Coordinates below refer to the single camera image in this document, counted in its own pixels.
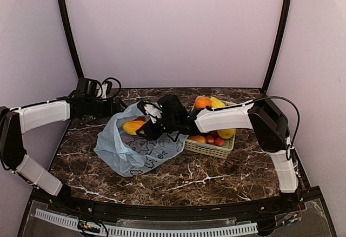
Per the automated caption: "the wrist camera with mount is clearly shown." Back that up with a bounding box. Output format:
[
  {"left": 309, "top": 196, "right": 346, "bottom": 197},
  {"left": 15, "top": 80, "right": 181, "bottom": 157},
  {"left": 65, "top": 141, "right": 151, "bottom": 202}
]
[
  {"left": 137, "top": 101, "right": 162, "bottom": 124},
  {"left": 96, "top": 77, "right": 122, "bottom": 100}
]

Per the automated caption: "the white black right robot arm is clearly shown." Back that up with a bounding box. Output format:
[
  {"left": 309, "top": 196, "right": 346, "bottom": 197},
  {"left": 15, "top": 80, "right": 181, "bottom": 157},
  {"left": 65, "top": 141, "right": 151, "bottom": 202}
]
[{"left": 136, "top": 95, "right": 301, "bottom": 212}]

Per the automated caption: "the black left corner frame post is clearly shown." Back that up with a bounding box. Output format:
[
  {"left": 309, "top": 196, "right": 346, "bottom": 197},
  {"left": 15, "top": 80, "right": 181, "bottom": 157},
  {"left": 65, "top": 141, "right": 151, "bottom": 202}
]
[{"left": 57, "top": 0, "right": 84, "bottom": 78}]

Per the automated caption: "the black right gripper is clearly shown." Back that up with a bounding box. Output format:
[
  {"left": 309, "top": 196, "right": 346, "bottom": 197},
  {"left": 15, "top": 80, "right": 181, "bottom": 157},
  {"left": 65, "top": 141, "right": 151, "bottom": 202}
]
[{"left": 136, "top": 115, "right": 178, "bottom": 141}]

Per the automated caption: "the pale green perforated basket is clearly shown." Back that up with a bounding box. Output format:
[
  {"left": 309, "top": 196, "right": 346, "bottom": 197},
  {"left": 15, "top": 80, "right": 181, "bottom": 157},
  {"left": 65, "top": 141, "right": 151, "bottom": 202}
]
[{"left": 183, "top": 95, "right": 239, "bottom": 160}]

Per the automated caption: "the black right corner frame post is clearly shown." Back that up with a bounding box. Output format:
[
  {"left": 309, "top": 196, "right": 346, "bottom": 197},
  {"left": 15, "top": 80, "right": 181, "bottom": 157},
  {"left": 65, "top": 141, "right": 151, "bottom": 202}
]
[{"left": 261, "top": 0, "right": 291, "bottom": 93}]

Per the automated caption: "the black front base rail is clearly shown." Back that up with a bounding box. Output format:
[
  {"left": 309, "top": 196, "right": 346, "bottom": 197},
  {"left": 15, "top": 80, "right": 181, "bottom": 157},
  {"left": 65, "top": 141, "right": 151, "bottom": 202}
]
[{"left": 18, "top": 187, "right": 336, "bottom": 236}]

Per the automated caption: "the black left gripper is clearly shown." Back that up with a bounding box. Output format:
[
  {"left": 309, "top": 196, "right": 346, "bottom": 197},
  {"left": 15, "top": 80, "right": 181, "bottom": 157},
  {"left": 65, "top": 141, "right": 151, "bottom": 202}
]
[{"left": 85, "top": 97, "right": 128, "bottom": 119}]

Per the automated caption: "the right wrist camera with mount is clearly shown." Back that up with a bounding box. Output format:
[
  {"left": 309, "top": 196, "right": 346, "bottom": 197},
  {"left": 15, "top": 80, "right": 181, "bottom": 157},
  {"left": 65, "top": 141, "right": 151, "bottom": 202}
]
[{"left": 137, "top": 101, "right": 162, "bottom": 124}]

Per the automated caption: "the white slotted cable duct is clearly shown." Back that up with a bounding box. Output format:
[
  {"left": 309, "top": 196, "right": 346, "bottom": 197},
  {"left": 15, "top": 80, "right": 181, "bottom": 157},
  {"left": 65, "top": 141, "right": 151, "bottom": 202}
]
[{"left": 35, "top": 208, "right": 258, "bottom": 236}]

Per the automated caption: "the yellow orange mango fruit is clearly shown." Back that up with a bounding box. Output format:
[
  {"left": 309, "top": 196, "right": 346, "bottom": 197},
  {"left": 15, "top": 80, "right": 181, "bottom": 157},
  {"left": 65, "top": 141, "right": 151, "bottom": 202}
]
[{"left": 123, "top": 120, "right": 145, "bottom": 136}]

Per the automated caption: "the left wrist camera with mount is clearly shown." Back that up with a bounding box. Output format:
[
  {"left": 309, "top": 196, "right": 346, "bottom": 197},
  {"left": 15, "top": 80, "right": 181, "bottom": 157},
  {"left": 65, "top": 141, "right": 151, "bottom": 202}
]
[{"left": 96, "top": 77, "right": 122, "bottom": 100}]

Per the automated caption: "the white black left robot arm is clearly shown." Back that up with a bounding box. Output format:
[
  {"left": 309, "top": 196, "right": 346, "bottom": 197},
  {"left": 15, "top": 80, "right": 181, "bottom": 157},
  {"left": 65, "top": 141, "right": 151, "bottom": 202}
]
[{"left": 1, "top": 99, "right": 121, "bottom": 213}]

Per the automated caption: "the yellow lemon fruit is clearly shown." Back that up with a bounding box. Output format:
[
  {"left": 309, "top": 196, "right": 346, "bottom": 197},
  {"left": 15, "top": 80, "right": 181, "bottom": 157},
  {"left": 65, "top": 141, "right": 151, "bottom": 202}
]
[{"left": 210, "top": 97, "right": 225, "bottom": 109}]

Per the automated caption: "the red apple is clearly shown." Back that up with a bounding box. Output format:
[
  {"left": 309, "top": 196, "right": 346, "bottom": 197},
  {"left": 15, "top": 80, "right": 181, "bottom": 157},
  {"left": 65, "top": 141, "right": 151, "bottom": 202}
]
[{"left": 136, "top": 116, "right": 145, "bottom": 121}]

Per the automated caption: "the bunch of small peaches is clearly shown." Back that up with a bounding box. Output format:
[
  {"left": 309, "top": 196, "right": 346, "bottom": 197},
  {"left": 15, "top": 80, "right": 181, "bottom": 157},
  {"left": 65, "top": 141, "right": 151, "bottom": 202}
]
[{"left": 205, "top": 131, "right": 225, "bottom": 146}]

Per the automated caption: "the black corner frame post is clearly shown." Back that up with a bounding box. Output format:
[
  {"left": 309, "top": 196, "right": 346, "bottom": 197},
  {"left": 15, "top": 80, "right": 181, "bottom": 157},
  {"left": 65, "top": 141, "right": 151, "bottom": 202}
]
[
  {"left": 261, "top": 0, "right": 291, "bottom": 93},
  {"left": 57, "top": 0, "right": 84, "bottom": 78}
]

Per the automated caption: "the orange persimmon fruit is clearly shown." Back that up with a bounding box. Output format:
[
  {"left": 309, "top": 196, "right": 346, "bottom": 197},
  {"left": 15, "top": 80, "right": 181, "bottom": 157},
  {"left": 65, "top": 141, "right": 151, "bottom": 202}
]
[{"left": 194, "top": 97, "right": 212, "bottom": 109}]

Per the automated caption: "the light blue printed plastic bag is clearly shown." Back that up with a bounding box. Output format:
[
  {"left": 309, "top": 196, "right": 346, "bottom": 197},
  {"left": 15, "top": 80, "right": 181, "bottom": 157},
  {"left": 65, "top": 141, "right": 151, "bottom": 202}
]
[{"left": 94, "top": 103, "right": 188, "bottom": 177}]

